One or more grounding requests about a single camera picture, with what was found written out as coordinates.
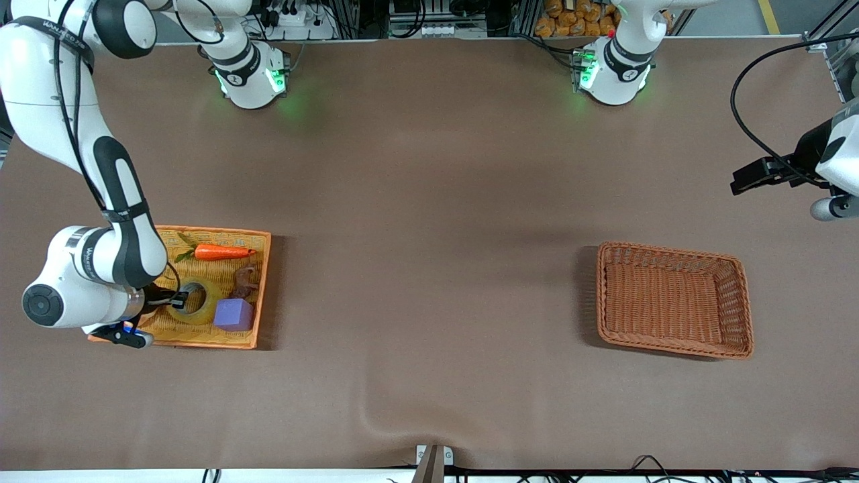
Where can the purple foam cube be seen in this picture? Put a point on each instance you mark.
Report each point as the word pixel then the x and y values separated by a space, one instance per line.
pixel 233 315

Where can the yellow wicker tray orange rim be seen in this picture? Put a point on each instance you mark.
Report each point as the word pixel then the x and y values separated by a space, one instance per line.
pixel 215 275

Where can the brown table cloth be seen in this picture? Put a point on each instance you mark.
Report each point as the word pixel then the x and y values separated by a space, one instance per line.
pixel 429 201

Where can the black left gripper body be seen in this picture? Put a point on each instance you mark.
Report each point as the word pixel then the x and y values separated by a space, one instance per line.
pixel 807 152

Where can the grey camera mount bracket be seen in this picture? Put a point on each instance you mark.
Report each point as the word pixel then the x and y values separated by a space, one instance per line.
pixel 433 463

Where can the brown wicker basket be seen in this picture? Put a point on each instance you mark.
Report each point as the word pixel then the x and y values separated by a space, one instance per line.
pixel 661 298

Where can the large white power strip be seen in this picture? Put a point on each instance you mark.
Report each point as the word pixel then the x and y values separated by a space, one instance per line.
pixel 302 27

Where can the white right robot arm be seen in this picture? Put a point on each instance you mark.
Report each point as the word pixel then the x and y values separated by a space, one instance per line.
pixel 40 80

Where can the orange toy carrot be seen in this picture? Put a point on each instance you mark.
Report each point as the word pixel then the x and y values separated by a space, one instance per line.
pixel 225 252

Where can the clear yellowish tape roll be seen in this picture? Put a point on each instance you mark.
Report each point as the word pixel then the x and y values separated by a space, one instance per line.
pixel 198 320

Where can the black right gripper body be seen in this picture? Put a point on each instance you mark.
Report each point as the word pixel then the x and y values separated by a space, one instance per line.
pixel 155 296

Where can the aluminium profile bar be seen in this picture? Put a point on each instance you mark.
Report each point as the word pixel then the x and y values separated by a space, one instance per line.
pixel 832 47

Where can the bag of orange bread rolls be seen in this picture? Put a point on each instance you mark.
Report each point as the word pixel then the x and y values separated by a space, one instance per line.
pixel 570 17

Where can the brown toy animal figurine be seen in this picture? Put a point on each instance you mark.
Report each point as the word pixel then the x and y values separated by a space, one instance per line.
pixel 243 282

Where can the small white power strip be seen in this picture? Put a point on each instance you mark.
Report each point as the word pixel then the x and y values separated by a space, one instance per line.
pixel 439 30

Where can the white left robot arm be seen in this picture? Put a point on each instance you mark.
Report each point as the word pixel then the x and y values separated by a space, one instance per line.
pixel 611 90

